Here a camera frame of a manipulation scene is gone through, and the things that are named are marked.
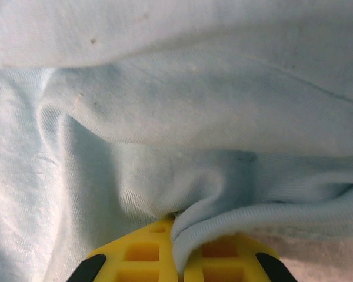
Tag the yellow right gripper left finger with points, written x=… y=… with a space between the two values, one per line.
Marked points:
x=120 y=264

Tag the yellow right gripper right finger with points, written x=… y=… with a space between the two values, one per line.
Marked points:
x=247 y=264

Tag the light blue t-shirt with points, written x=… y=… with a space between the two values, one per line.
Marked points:
x=176 y=102

